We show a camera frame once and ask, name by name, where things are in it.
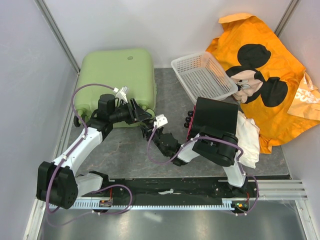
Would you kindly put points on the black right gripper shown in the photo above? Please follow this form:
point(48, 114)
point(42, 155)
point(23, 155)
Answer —
point(147, 133)

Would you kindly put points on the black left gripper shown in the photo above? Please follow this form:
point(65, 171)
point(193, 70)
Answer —
point(141, 114)

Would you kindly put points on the green hard-shell suitcase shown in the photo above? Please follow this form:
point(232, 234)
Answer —
point(102, 71)

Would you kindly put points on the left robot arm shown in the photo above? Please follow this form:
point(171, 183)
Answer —
point(57, 183)

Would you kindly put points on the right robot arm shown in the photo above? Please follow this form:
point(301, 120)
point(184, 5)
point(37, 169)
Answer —
point(223, 152)

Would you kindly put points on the black box with pink ends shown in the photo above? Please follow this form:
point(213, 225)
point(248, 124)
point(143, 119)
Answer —
point(212, 118)

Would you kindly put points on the white perforated plastic basket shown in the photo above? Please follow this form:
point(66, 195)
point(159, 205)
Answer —
point(201, 75)

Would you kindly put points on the white crumpled cloth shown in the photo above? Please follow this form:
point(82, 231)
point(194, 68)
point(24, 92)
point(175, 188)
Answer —
point(247, 133)

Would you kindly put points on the orange cartoon mouse cloth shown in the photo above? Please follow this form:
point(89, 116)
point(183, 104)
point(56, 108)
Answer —
point(267, 77)

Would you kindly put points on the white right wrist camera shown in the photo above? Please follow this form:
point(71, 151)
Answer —
point(160, 121)

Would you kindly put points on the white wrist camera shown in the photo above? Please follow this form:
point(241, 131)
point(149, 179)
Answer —
point(121, 94)
point(160, 121)

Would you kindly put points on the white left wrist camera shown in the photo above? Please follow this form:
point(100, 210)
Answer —
point(121, 94)

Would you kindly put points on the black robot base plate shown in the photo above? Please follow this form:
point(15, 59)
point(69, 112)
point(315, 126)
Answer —
point(181, 190)

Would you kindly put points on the slotted cable duct rail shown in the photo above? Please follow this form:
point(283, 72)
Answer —
point(95, 204)

